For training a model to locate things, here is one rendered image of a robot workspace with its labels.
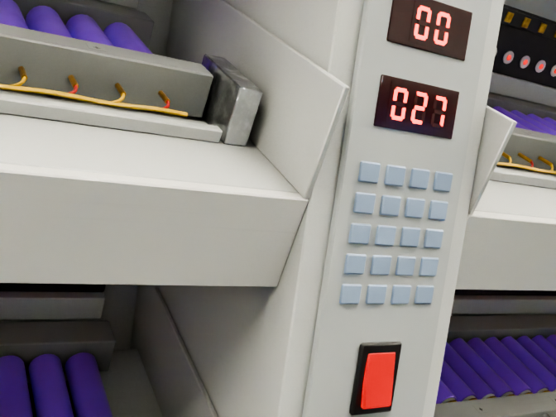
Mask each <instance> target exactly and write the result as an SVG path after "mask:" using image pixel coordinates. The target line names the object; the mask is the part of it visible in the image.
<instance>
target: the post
mask: <svg viewBox="0 0 556 417"><path fill-rule="evenodd" d="M225 1H227V2H228V3H230V4H231V5H233V6H234V7H235V8H236V9H238V10H239V11H241V12H243V13H244V14H246V15H247V16H248V17H250V18H251V19H252V20H254V21H255V22H257V23H258V24H260V25H261V26H263V27H264V28H266V29H267V30H268V31H270V32H271V33H272V34H274V35H275V36H277V37H279V38H280V39H282V40H283V41H284V42H285V43H287V44H288V45H290V46H291V47H293V48H294V49H296V50H297V51H298V52H299V53H301V54H302V55H304V56H306V57H307V58H309V59H310V60H312V61H313V62H314V63H315V64H317V65H318V66H320V67H321V68H323V69H324V70H326V71H327V72H329V73H330V74H331V75H333V76H334V77H336V78H337V79H339V80H340V81H342V82H343V83H345V84H346V85H347V86H348V87H349V88H350V90H349V92H348V95H347V98H346V101H345V104H344V106H343V110H342V112H341V114H340V117H339V119H338V123H337V126H336V128H335V130H334V133H333V137H332V139H331V142H330V144H329V146H328V150H327V152H326V155H325V157H324V161H323V164H322V166H321V168H320V171H319V175H318V177H317V180H316V182H315V184H314V188H313V191H312V193H311V195H310V198H309V199H308V200H309V202H308V203H307V206H306V209H305V211H304V215H303V217H302V219H301V222H300V225H299V228H298V231H297V233H296V235H295V240H294V241H293V244H292V247H291V249H290V253H289V255H288V257H287V260H286V263H285V266H284V269H283V271H282V273H281V276H280V280H279V282H278V285H277V286H276V287H264V286H206V285H138V287H137V299H136V306H135V313H134V320H133V327H132V340H131V346H130V349H137V346H138V343H139V340H140V336H141V331H142V329H143V325H144V323H145V319H146V314H147V310H148V308H149V304H150V302H151V296H152V293H153V290H154V288H155V287H158V289H159V291H160V293H161V295H162V297H163V299H164V301H165V304H166V306H167V308H168V310H169V311H170V315H171V317H172V319H173V320H174V322H175V326H176V327H177V329H178V331H179V333H180V336H181V338H182V340H183V342H184V344H185V346H186V348H187V351H188V353H189V355H190V357H191V359H192V361H193V364H194V366H195V368H196V370H197V372H198V374H199V377H200V379H201V381H202V382H203V384H204V387H205V390H206V391H207V393H208V396H209V398H210V400H211V402H212V404H213V407H214V409H215V410H216V412H217V415H218V417H302V414H303V408H304V398H305V392H306V386H307V380H308V375H309V364H310V359H311V353H312V347H313V342H314V331H315V326H316V320H317V314H318V309H319V298H320V293H321V287H322V281H323V276H324V265H325V260H326V254H327V248H328V238H329V232H330V226H331V221H332V215H333V205H334V199H335V193H336V188H337V182H338V172H339V166H340V160H341V155H342V148H343V138H344V132H345V127H346V121H347V115H348V105H349V99H350V93H351V88H352V77H353V72H354V66H355V60H356V55H357V44H358V39H359V33H360V27H361V22H362V11H363V6H364V0H225ZM186 3H187V0H173V2H172V9H171V16H170V29H169V36H168V43H167V50H166V56H167V57H171V58H174V57H173V56H174V53H175V47H176V43H177V40H178V36H179V33H180V27H181V23H182V20H183V16H184V13H185V7H186ZM503 5H504V0H492V3H491V12H490V17H489V22H488V28H487V33H486V41H485V46H484V51H483V57H482V66H481V71H480V76H479V81H478V86H477V96H476V101H475V106H474V111H473V116H472V125H471V130H470V135H469V140H468V145H467V154H466V160H465V165H464V170H463V179H462V184H461V189H460V195H459V200H458V209H457V214H456V219H455V224H454V229H453V238H452V243H451V248H450V253H449V259H448V268H447V273H446V278H445V283H444V288H443V298H442V303H441V308H440V313H439V321H438V327H437V332H436V337H435V342H434V351H433V356H432V362H431V367H430V372H429V381H428V386H427V391H426V397H425V402H424V411H423V415H422V417H434V410H435V405H436V400H437V394H438V389H439V381H440V376H441V371H442V365H443V356H444V351H445V346H446V342H447V336H448V327H449V322H450V317H451V312H452V307H453V298H454V293H455V288H456V283H457V278H458V268H459V263H460V259H461V254H462V249H463V239H464V234H465V229H466V224H467V216H468V210H469V205H470V200H471V195H472V186H473V181H474V175H475V171H476V166H477V157H478V152H479V146H480V141H481V136H482V128H483V123H484V117H485V112H486V107H487V98H488V93H489V88H490V83H491V74H492V69H493V64H494V59H495V53H496V44H497V40H498V35H499V30H500V24H501V15H502V10H503Z"/></svg>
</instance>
